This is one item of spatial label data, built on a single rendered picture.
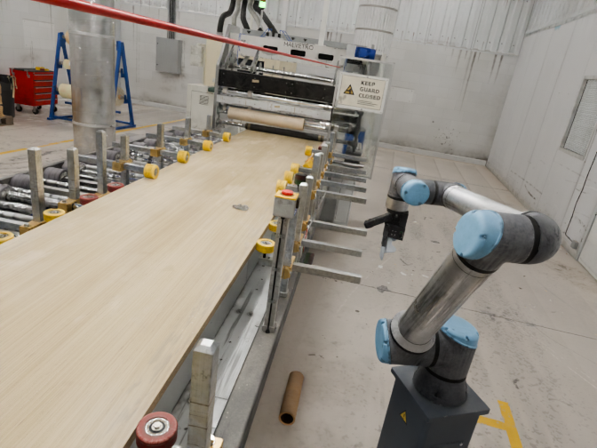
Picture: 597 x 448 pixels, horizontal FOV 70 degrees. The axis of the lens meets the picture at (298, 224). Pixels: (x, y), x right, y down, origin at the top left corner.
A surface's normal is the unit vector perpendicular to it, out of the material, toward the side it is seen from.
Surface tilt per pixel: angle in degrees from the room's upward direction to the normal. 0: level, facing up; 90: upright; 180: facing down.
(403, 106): 90
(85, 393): 0
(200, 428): 90
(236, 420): 0
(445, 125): 90
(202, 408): 90
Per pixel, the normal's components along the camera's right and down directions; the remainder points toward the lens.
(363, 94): -0.15, 0.33
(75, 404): 0.14, -0.93
